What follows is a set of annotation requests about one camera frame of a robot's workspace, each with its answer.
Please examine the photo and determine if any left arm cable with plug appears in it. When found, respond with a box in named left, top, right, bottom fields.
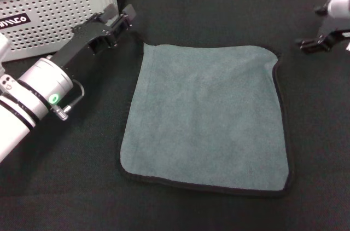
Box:
left=49, top=80, right=86, bottom=122

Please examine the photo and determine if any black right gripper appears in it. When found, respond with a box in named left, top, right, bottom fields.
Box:
left=294, top=16, right=350, bottom=54

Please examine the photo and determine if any grey-green perforated storage box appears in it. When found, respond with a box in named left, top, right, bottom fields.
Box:
left=0, top=0, right=120, bottom=62

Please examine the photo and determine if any green yellow towel black trim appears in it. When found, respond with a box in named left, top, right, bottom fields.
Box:
left=119, top=41, right=295, bottom=199

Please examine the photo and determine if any black tablecloth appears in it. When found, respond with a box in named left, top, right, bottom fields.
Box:
left=0, top=0, right=350, bottom=231

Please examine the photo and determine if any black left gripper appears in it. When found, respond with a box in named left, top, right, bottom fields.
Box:
left=51, top=3, right=138, bottom=80

